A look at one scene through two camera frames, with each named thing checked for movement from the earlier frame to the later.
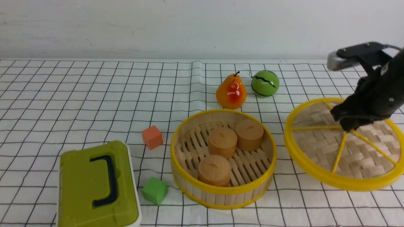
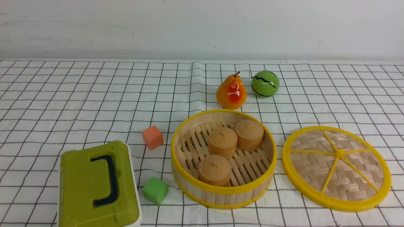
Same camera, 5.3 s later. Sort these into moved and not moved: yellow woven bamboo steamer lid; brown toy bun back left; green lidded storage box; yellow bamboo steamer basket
Moved: yellow woven bamboo steamer lid
Not moved: brown toy bun back left; green lidded storage box; yellow bamboo steamer basket
